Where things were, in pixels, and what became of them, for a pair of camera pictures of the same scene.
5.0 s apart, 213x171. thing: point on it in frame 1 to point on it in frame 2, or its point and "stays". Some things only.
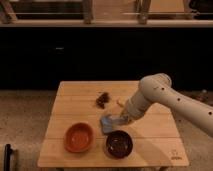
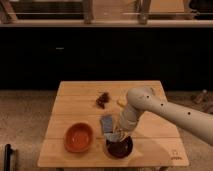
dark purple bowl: x=119 y=144 stays
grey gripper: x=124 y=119 to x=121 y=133
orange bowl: x=79 y=138 stays
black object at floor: x=7 y=157 stays
